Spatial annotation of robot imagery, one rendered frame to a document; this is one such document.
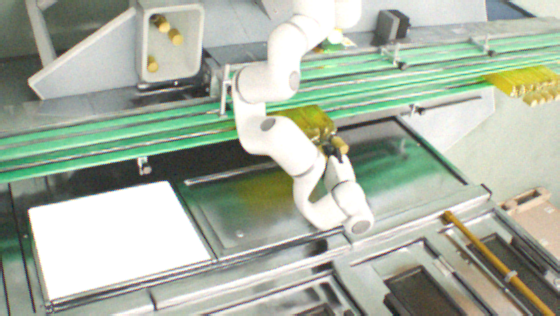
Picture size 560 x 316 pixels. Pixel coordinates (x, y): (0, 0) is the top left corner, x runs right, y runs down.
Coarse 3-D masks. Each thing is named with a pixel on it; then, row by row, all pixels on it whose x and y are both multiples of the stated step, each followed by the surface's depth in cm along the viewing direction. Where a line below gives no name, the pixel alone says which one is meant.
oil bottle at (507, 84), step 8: (504, 72) 218; (488, 80) 220; (496, 80) 216; (504, 80) 213; (512, 80) 212; (504, 88) 213; (512, 88) 210; (520, 88) 208; (512, 96) 210; (520, 96) 208; (528, 96) 206; (528, 104) 206
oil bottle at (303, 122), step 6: (294, 108) 171; (288, 114) 168; (294, 114) 168; (300, 114) 169; (306, 114) 169; (294, 120) 166; (300, 120) 166; (306, 120) 166; (300, 126) 163; (306, 126) 164; (312, 126) 164; (306, 132) 162; (312, 132) 162; (318, 132) 163; (312, 138) 162; (318, 138) 163
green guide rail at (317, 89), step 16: (448, 64) 206; (464, 64) 210; (480, 64) 212; (496, 64) 214; (512, 64) 218; (336, 80) 182; (352, 80) 184; (368, 80) 186; (384, 80) 187; (400, 80) 189; (416, 80) 192; (304, 96) 170; (320, 96) 173
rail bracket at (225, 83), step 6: (228, 66) 150; (216, 72) 156; (228, 72) 151; (222, 78) 152; (228, 78) 153; (222, 84) 152; (228, 84) 151; (222, 90) 154; (228, 90) 149; (222, 96) 155; (222, 102) 156; (222, 108) 157; (222, 114) 158
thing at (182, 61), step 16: (176, 16) 155; (192, 16) 155; (144, 32) 145; (192, 32) 157; (144, 48) 148; (160, 48) 158; (176, 48) 161; (192, 48) 159; (144, 64) 150; (160, 64) 161; (176, 64) 162; (192, 64) 161; (160, 80) 156
